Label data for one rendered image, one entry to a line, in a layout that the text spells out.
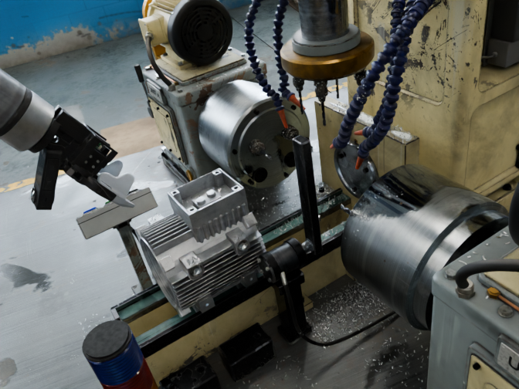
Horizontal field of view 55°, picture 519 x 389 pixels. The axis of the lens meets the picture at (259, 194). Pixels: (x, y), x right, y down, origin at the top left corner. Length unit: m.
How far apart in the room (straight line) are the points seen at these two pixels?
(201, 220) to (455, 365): 0.48
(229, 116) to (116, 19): 5.29
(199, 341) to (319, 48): 0.63
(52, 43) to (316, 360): 5.79
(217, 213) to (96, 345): 0.39
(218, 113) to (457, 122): 0.57
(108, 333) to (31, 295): 0.83
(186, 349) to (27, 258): 0.68
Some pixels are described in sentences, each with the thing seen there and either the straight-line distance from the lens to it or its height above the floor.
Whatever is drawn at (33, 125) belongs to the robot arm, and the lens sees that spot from 0.83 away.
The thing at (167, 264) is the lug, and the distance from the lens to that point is 0.92.
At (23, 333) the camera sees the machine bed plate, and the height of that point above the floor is 0.80.
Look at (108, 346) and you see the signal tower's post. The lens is 0.64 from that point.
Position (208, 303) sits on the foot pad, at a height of 0.97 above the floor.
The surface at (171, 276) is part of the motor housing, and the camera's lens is 0.94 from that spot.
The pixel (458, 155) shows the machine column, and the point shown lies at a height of 1.07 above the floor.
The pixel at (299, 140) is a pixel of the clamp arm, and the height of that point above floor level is 1.25.
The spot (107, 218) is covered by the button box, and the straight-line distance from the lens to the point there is 1.13.
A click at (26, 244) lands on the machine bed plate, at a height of 0.80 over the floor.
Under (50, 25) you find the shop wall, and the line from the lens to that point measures 6.46.
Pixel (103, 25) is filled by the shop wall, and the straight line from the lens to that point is 6.47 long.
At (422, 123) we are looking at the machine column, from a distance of 1.15.
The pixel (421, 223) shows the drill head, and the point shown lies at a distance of 0.82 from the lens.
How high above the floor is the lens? 1.67
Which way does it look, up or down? 35 degrees down
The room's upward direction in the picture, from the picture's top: 11 degrees counter-clockwise
